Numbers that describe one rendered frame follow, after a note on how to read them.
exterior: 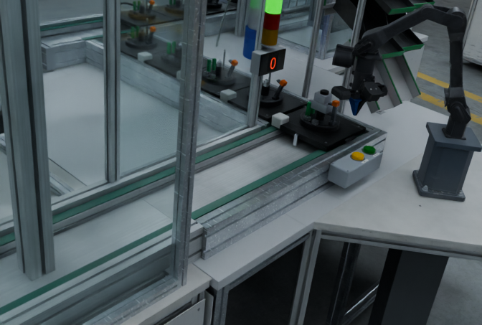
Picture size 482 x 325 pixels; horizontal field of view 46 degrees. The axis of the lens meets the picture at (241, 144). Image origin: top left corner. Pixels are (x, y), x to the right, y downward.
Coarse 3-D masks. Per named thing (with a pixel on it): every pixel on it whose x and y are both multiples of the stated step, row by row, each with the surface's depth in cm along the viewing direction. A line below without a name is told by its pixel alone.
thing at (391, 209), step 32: (416, 160) 207; (480, 160) 213; (384, 192) 185; (416, 192) 187; (480, 192) 191; (320, 224) 167; (352, 224) 167; (384, 224) 169; (416, 224) 171; (448, 224) 173; (480, 224) 174
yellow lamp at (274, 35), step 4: (264, 28) 177; (264, 32) 177; (268, 32) 177; (272, 32) 176; (276, 32) 177; (264, 36) 178; (268, 36) 177; (272, 36) 177; (276, 36) 178; (264, 40) 178; (268, 40) 178; (272, 40) 178; (276, 40) 179; (268, 44) 178; (272, 44) 178
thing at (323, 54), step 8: (328, 0) 284; (328, 16) 286; (328, 24) 288; (328, 32) 290; (280, 40) 311; (328, 40) 293; (296, 48) 306; (304, 48) 302; (320, 48) 295; (320, 56) 297; (328, 56) 299
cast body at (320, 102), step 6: (324, 90) 195; (318, 96) 194; (324, 96) 193; (330, 96) 195; (312, 102) 197; (318, 102) 195; (324, 102) 193; (318, 108) 196; (324, 108) 194; (330, 108) 196
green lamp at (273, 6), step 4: (268, 0) 173; (272, 0) 172; (276, 0) 172; (280, 0) 173; (268, 4) 173; (272, 4) 173; (276, 4) 173; (280, 4) 173; (268, 8) 174; (272, 8) 173; (276, 8) 173; (280, 8) 174; (268, 12) 174; (272, 12) 174; (276, 12) 174; (280, 12) 175
